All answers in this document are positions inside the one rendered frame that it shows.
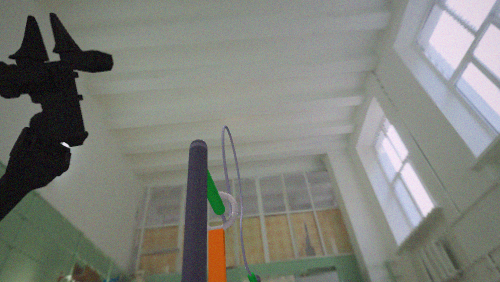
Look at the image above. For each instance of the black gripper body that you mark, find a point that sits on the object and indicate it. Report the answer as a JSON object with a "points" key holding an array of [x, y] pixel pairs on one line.
{"points": [[87, 61]]}

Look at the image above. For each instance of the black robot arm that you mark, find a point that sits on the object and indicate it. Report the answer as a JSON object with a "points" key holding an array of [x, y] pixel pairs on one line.
{"points": [[37, 156]]}

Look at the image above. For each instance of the orange handle with grey loop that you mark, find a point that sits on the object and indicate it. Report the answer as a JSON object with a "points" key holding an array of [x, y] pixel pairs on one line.
{"points": [[216, 254]]}

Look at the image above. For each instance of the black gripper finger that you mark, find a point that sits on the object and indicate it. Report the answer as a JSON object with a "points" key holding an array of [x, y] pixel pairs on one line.
{"points": [[32, 45], [64, 42]]}

